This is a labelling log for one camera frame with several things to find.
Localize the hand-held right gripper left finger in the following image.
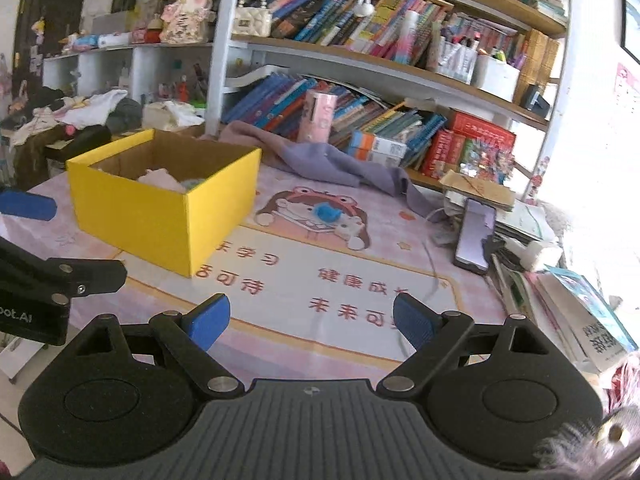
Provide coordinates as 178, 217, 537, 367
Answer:
70, 294, 246, 397

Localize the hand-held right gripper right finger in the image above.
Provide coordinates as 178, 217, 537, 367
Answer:
376, 293, 556, 397

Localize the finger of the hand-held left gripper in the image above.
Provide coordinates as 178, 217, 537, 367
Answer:
0, 237, 128, 307
0, 189, 57, 222

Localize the yellow cardboard box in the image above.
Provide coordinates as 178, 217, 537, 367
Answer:
66, 128, 262, 278

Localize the black bag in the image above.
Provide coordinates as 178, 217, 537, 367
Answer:
65, 125, 113, 148

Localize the printed pink table mat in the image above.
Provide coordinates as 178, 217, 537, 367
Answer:
0, 162, 511, 366

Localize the dark smartphone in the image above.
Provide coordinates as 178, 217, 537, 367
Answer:
454, 197, 497, 275

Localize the pile of clothes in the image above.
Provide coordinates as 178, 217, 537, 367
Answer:
0, 87, 143, 146

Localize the white plastic object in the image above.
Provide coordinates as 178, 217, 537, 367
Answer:
505, 237, 563, 271

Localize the blue fuzzy ball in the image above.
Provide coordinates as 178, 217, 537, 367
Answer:
312, 202, 342, 223

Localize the brown cardboard package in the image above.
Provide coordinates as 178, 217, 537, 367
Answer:
439, 169, 516, 211

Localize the stack of books and papers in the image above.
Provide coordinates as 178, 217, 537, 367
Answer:
487, 200, 640, 376

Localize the white canvas bag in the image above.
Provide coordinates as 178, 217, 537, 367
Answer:
142, 101, 206, 132

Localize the white and orange carton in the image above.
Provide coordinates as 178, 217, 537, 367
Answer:
347, 130, 408, 161

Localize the purple cloth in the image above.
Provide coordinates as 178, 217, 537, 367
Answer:
219, 120, 441, 218

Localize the white shelf unit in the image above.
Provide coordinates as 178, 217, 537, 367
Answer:
42, 42, 216, 101

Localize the red book set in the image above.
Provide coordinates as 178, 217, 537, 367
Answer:
420, 110, 517, 181

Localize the grey fluffy cuff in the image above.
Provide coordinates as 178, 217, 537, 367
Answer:
532, 400, 640, 480

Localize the dark brown door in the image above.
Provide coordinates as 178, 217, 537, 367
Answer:
12, 0, 93, 91

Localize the row of slanted blue books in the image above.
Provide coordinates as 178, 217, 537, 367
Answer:
222, 72, 448, 168

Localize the pink carton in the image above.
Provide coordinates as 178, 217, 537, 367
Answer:
297, 89, 338, 145

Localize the pink floral bag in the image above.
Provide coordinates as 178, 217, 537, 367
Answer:
159, 0, 212, 45

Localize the small black box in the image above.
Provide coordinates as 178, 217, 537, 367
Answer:
520, 82, 551, 113

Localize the white storage bin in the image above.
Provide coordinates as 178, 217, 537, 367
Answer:
471, 54, 521, 103

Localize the clear pen holder box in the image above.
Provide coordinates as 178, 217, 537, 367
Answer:
427, 40, 478, 86

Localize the white quilted handbag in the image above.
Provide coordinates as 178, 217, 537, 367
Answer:
234, 0, 273, 38

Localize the row of colourful paperback books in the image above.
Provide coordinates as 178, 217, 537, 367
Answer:
270, 0, 531, 68

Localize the white cable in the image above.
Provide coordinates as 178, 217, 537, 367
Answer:
397, 237, 446, 358

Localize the wooden bookshelf white frame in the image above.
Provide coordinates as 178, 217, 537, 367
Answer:
205, 0, 573, 201

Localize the pink wall calendar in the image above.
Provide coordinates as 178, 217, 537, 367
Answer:
615, 62, 640, 126

